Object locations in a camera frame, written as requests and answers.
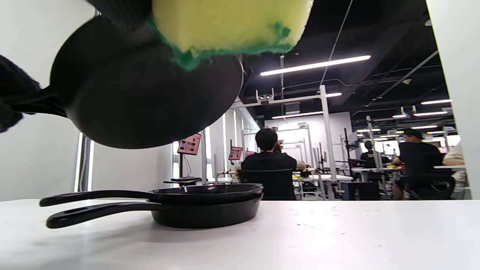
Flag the person's left hand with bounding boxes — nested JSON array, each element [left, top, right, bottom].
[[0, 54, 42, 134]]

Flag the person's right hand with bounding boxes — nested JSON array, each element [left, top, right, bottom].
[[86, 0, 154, 30]]

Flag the black cast iron frying pan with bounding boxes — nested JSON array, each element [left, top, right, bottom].
[[39, 183, 264, 207], [46, 196, 263, 229], [15, 15, 245, 149]]

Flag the yellow green sponge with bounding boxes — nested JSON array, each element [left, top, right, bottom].
[[146, 0, 314, 72]]

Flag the ceiling light bars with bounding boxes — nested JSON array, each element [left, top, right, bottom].
[[260, 55, 454, 141]]

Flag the black mesh office chair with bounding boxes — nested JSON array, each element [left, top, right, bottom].
[[238, 169, 297, 201]]

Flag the white work desk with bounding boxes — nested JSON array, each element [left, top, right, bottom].
[[292, 173, 354, 200]]

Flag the white metal frame rig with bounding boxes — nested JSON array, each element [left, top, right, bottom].
[[229, 85, 340, 195]]

